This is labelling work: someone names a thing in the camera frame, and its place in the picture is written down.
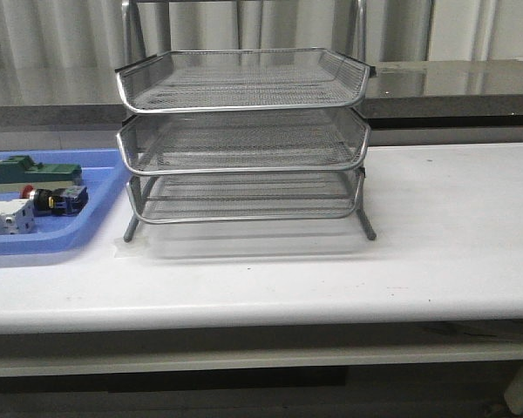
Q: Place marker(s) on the silver mesh tray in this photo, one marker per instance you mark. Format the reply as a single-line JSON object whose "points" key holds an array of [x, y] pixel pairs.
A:
{"points": [[242, 80], [244, 141], [215, 197]]}

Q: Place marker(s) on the red emergency stop push button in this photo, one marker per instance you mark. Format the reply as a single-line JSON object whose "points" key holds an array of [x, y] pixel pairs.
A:
{"points": [[69, 201]]}

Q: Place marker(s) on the blue plastic tray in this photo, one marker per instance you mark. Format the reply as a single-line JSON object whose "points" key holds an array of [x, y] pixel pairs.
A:
{"points": [[103, 173]]}

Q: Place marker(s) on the green and beige relay module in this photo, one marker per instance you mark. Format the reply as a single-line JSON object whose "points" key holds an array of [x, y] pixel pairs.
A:
{"points": [[18, 171]]}

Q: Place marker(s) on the white circuit breaker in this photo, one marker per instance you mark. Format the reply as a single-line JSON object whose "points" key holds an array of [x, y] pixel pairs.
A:
{"points": [[16, 216]]}

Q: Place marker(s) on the grey stone back counter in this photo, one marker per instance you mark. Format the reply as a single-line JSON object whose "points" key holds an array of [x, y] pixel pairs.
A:
{"points": [[401, 95]]}

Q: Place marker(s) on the silver metal rack frame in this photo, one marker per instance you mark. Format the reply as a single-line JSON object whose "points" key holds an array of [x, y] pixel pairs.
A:
{"points": [[134, 43]]}

